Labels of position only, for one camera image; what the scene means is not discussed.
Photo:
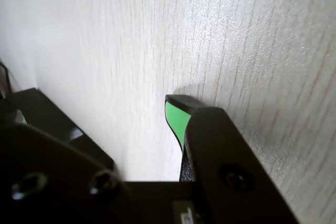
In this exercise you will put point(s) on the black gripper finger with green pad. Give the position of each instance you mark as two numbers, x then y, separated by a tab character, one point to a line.
52	182
223	161

